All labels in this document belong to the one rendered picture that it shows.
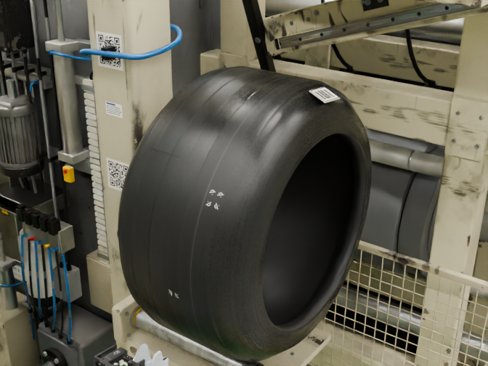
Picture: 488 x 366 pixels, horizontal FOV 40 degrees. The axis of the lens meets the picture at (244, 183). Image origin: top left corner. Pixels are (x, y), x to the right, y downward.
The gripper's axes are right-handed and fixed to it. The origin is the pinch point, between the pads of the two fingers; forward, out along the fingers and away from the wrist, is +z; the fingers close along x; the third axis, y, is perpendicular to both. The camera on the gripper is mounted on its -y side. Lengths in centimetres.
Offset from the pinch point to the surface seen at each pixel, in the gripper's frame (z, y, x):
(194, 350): 19.3, -9.4, 7.3
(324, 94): 32, 49, -10
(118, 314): 15.2, -6.4, 26.6
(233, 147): 10.0, 41.6, -5.3
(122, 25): 19, 58, 31
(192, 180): 5.5, 35.3, -0.2
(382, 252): 66, 6, -14
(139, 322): 19.3, -9.1, 23.9
